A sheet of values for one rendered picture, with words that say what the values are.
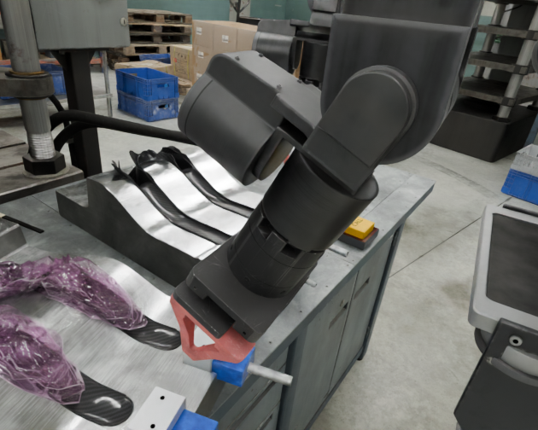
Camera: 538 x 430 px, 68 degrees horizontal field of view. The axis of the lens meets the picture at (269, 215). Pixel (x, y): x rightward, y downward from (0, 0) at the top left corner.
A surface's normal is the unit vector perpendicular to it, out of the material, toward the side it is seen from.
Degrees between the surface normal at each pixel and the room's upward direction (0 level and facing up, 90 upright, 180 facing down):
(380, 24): 89
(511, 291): 0
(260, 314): 25
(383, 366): 0
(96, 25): 90
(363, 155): 89
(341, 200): 104
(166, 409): 0
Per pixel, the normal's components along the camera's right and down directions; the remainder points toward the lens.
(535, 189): -0.73, 0.29
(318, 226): -0.07, 0.64
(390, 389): 0.09, -0.87
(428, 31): -0.47, 0.38
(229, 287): 0.46, -0.66
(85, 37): 0.81, 0.35
